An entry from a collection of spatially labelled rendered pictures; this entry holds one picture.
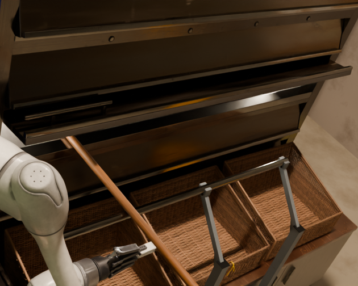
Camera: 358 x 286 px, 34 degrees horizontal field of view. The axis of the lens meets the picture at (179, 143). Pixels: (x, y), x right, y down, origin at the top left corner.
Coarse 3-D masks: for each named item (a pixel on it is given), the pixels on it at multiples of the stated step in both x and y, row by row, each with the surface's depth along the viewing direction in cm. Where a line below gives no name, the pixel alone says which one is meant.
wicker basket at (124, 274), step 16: (80, 208) 245; (112, 208) 257; (80, 224) 249; (128, 224) 258; (16, 240) 230; (32, 240) 235; (80, 240) 253; (96, 240) 259; (128, 240) 260; (144, 240) 250; (16, 256) 220; (32, 256) 238; (80, 256) 257; (144, 256) 253; (16, 272) 224; (32, 272) 242; (144, 272) 256; (160, 272) 245
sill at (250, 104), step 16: (256, 96) 294; (272, 96) 299; (288, 96) 304; (304, 96) 314; (192, 112) 265; (208, 112) 269; (224, 112) 274; (240, 112) 283; (112, 128) 239; (128, 128) 242; (144, 128) 245; (160, 128) 250; (176, 128) 257; (48, 144) 220; (64, 144) 222; (96, 144) 230; (112, 144) 236; (48, 160) 218
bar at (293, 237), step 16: (288, 160) 260; (240, 176) 240; (192, 192) 223; (208, 192) 228; (288, 192) 260; (144, 208) 209; (208, 208) 229; (96, 224) 196; (112, 224) 201; (208, 224) 231; (64, 240) 189; (288, 240) 264; (288, 256) 271; (224, 272) 232; (272, 272) 276
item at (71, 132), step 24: (240, 72) 264; (264, 72) 270; (288, 72) 276; (312, 72) 282; (96, 96) 216; (120, 96) 220; (144, 96) 224; (168, 96) 228; (192, 96) 232; (240, 96) 244; (24, 120) 192; (48, 120) 195; (72, 120) 198; (120, 120) 205; (24, 144) 183
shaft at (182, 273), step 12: (72, 144) 221; (84, 156) 217; (96, 168) 213; (108, 180) 209; (120, 192) 207; (120, 204) 205; (132, 216) 201; (144, 228) 197; (156, 240) 194; (168, 252) 191; (180, 264) 189; (180, 276) 187
